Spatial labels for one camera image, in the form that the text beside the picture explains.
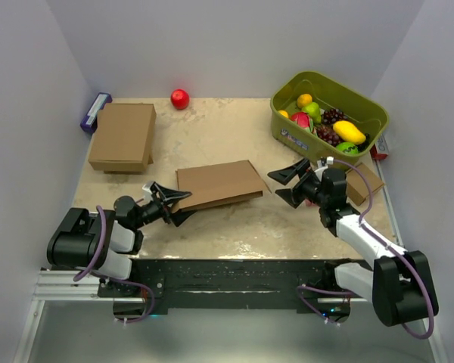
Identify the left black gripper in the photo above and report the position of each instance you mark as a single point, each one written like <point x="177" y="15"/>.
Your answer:
<point x="177" y="218"/>

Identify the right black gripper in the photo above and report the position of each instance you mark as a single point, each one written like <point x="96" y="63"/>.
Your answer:
<point x="285" y="175"/>

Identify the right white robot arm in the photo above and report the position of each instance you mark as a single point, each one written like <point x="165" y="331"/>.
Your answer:
<point x="397" y="282"/>

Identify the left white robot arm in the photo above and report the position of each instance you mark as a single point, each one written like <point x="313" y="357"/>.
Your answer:
<point x="99" y="243"/>

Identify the small brown cardboard box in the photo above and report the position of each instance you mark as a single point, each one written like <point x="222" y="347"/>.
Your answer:
<point x="357" y="190"/>

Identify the closed brown cardboard box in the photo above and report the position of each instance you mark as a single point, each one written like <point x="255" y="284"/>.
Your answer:
<point x="123" y="140"/>

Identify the red grape bunch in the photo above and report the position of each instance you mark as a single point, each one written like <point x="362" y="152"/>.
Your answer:
<point x="328" y="135"/>

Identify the pink dragon fruit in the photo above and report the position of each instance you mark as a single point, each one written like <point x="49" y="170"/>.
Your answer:
<point x="304" y="121"/>

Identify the green lime fruit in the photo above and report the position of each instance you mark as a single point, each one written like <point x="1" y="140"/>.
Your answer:
<point x="348" y="148"/>

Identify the olive green plastic tub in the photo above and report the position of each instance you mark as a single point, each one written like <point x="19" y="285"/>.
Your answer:
<point x="368" y="116"/>

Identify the green pear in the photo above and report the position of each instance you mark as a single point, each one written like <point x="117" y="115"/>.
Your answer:
<point x="313" y="111"/>

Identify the dark purple grape bunch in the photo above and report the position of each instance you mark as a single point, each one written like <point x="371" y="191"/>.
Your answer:
<point x="330" y="117"/>

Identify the yellow mango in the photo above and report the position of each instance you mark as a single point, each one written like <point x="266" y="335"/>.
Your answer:
<point x="349" y="132"/>

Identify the orange fruit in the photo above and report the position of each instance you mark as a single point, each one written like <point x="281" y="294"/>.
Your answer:
<point x="304" y="100"/>

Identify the red white carton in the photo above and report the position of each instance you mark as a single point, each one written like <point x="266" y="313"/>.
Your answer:
<point x="380" y="150"/>

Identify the red apple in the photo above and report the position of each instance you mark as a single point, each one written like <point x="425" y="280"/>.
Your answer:
<point x="180" y="99"/>

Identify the purple white carton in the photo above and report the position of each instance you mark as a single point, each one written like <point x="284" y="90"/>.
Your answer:
<point x="89" y="122"/>

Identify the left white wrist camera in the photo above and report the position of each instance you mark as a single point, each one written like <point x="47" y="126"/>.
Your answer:
<point x="148" y="191"/>

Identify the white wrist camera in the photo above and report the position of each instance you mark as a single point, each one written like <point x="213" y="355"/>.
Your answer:
<point x="322" y="165"/>
<point x="148" y="191"/>

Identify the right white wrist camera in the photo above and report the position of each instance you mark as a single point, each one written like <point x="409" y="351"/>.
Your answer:
<point x="322" y="165"/>

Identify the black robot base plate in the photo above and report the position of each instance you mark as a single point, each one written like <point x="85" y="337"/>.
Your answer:
<point x="284" y="284"/>

